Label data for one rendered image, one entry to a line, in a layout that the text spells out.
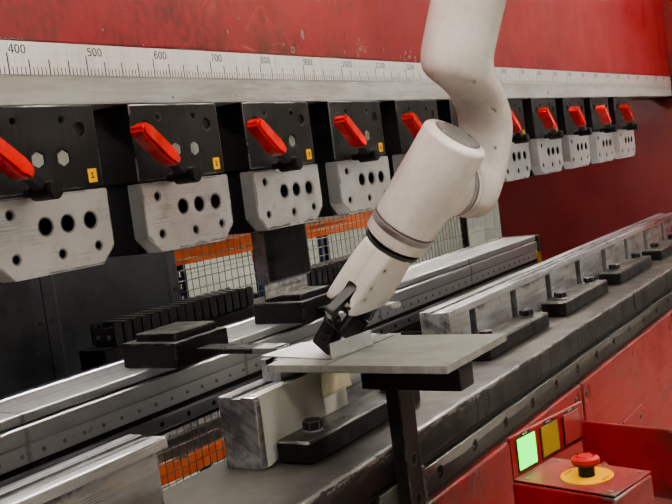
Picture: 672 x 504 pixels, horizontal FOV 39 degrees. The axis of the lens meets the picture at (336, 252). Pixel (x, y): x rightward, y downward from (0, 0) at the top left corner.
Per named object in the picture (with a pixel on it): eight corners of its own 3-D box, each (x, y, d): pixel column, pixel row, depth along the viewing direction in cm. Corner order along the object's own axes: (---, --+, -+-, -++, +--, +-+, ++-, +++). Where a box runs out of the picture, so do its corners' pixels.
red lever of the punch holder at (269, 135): (264, 113, 117) (305, 161, 123) (237, 118, 119) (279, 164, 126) (259, 125, 116) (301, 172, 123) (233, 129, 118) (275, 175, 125)
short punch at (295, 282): (271, 299, 128) (262, 229, 127) (259, 300, 129) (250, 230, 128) (313, 286, 136) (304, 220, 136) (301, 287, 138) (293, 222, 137)
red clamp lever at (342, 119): (349, 111, 133) (381, 153, 140) (325, 115, 136) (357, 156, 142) (346, 121, 133) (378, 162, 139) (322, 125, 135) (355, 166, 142)
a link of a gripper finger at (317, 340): (336, 301, 124) (314, 340, 127) (323, 305, 121) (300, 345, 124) (354, 316, 123) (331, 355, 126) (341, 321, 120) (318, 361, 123)
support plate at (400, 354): (447, 374, 111) (446, 366, 111) (266, 372, 125) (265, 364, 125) (507, 340, 126) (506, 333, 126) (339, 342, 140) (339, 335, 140)
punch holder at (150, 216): (150, 254, 105) (129, 103, 103) (96, 258, 109) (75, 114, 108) (236, 237, 117) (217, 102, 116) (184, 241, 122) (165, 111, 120)
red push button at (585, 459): (593, 486, 129) (590, 461, 129) (567, 482, 132) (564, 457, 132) (607, 477, 132) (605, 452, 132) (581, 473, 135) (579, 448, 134)
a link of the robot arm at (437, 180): (412, 205, 126) (363, 200, 120) (463, 120, 121) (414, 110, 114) (451, 244, 121) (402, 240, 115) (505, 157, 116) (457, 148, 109)
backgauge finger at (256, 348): (260, 369, 130) (255, 333, 130) (124, 368, 144) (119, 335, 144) (309, 349, 140) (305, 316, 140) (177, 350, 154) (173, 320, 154)
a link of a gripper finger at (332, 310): (369, 266, 122) (359, 295, 126) (329, 293, 117) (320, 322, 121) (376, 272, 122) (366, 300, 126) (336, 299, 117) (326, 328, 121)
